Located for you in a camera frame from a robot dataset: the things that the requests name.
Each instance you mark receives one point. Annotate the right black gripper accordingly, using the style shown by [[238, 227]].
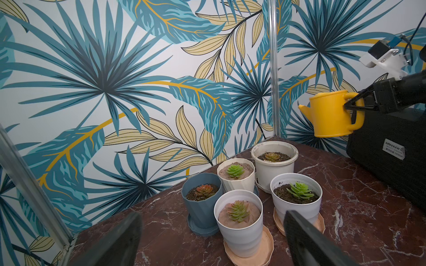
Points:
[[389, 96]]

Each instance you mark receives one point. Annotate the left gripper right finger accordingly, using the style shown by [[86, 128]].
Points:
[[309, 247]]

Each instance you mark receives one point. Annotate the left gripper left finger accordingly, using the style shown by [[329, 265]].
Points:
[[118, 247]]

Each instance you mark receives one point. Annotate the yellow watering can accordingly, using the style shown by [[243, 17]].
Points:
[[328, 114]]

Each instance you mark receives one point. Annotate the white pot dark soil succulent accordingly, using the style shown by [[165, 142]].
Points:
[[297, 192]]

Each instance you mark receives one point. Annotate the white pot pink soil succulent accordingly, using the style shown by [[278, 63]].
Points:
[[240, 217]]

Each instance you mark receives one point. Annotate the large white round pot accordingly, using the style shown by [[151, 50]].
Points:
[[271, 159]]

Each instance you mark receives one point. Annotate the white ribbed pot green succulent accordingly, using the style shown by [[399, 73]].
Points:
[[237, 174]]

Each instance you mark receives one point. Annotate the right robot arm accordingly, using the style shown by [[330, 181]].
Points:
[[392, 141]]

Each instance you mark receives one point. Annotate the blue pot red succulent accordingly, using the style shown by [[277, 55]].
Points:
[[200, 193]]

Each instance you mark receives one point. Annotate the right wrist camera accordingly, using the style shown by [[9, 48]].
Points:
[[387, 56]]

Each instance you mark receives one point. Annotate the left metal frame post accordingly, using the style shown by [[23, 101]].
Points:
[[32, 192]]

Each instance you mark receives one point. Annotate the metal frame post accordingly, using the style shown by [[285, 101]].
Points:
[[32, 192], [273, 66]]

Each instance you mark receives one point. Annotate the right metal frame post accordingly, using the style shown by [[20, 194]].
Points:
[[273, 66]]

